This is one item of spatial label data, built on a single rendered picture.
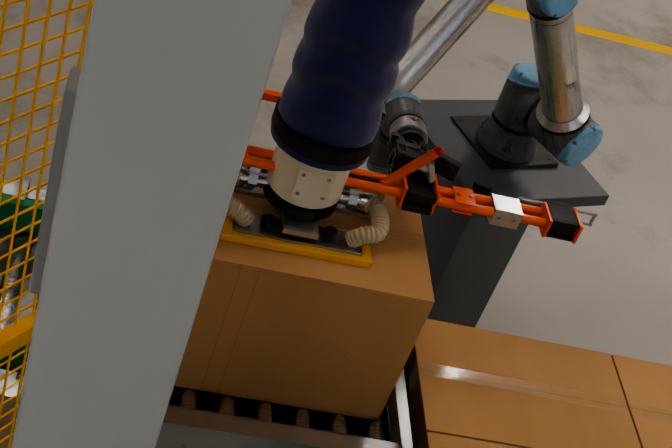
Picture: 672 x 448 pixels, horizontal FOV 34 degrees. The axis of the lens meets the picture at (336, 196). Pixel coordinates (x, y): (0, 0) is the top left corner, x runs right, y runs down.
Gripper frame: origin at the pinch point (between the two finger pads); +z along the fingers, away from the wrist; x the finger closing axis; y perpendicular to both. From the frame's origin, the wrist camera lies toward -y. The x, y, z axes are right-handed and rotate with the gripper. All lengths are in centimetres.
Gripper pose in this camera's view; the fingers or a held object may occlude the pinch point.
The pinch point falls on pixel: (427, 193)
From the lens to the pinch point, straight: 246.5
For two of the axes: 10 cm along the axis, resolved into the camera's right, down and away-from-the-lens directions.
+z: 0.4, 6.0, -8.0
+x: 3.0, -7.7, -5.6
